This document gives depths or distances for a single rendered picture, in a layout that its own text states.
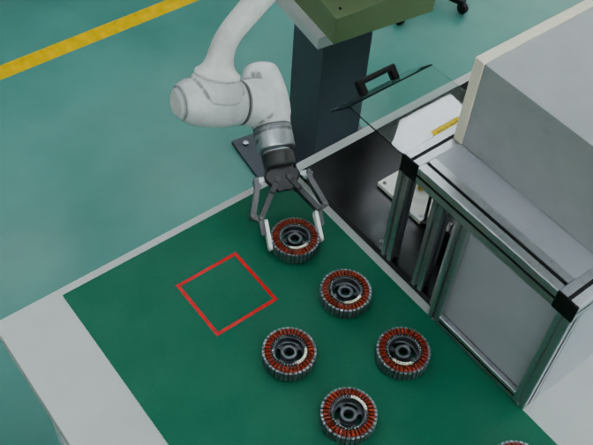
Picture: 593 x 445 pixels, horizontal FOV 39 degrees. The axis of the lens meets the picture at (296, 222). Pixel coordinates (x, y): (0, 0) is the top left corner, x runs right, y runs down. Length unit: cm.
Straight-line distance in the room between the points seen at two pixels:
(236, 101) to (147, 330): 53
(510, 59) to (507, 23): 236
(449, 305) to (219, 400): 51
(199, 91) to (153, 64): 172
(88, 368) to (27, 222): 131
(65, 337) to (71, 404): 16
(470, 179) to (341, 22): 92
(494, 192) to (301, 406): 56
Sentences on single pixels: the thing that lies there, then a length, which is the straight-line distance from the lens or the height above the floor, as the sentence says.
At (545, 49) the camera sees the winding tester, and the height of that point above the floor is 132.
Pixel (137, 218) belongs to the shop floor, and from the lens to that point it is 298.
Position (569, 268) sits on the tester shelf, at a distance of 156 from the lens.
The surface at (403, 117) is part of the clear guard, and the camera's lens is 180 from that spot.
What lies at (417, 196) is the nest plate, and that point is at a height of 78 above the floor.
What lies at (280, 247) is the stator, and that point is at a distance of 189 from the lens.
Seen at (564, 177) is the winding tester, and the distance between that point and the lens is 155.
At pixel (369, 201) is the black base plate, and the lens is 202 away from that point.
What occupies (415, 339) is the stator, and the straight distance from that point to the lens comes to 179.
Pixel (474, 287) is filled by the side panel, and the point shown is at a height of 93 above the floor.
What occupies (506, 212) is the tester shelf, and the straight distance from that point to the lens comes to 160.
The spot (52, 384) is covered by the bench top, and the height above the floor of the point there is 75.
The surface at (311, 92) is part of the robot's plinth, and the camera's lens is 279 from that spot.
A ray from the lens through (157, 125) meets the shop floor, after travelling 329.
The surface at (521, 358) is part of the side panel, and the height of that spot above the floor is 87.
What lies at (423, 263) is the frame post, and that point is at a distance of 183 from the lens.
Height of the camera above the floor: 228
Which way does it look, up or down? 51 degrees down
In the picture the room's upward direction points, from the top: 5 degrees clockwise
